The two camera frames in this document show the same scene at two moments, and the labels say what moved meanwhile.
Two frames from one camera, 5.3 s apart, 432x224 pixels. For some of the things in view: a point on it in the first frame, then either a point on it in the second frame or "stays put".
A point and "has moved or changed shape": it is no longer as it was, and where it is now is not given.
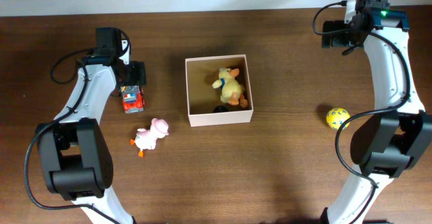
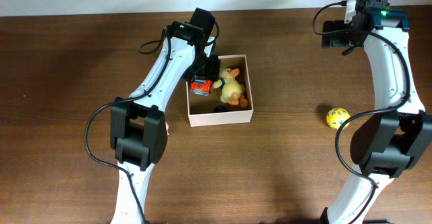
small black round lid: (220, 108) stays put
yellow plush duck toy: (231, 89) stays put
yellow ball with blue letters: (335, 117) stays put
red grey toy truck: (133, 98) has moved or changed shape
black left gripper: (140, 77) to (214, 69)
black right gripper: (331, 34) stays put
